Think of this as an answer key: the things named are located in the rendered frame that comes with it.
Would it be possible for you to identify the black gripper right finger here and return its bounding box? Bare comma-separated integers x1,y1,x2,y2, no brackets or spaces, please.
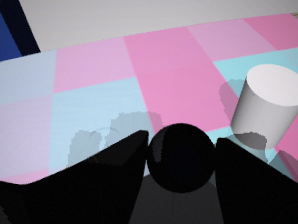
214,137,298,224

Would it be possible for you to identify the white cylinder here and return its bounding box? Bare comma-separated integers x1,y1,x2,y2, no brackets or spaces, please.
230,64,298,151

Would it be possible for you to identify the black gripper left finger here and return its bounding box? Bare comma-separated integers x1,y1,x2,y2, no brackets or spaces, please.
0,129,148,224

